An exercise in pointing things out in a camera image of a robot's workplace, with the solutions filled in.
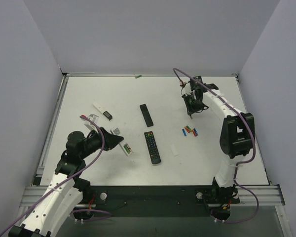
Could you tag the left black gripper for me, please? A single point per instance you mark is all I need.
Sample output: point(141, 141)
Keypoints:
point(106, 138)

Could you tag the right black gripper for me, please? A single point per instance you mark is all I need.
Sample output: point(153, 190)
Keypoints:
point(192, 106)

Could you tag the white remote control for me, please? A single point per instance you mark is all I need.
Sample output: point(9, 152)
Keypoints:
point(116, 131)

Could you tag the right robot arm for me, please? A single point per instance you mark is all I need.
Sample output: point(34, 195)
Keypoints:
point(237, 136)

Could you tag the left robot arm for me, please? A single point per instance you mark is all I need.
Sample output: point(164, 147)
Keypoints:
point(66, 188)

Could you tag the white remote with display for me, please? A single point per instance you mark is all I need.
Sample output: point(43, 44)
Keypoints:
point(102, 110)

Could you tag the slim black remote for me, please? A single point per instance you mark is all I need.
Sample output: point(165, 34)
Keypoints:
point(146, 115)

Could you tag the black remote with buttons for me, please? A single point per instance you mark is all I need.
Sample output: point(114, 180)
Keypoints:
point(152, 148)

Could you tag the white battery cover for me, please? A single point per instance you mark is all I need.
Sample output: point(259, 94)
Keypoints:
point(174, 150)

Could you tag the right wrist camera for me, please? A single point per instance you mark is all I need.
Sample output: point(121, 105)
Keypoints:
point(185, 88)

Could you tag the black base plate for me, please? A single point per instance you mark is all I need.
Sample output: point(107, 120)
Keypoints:
point(158, 201)

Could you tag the aluminium frame rail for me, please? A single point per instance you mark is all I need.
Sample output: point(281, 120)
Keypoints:
point(267, 195)

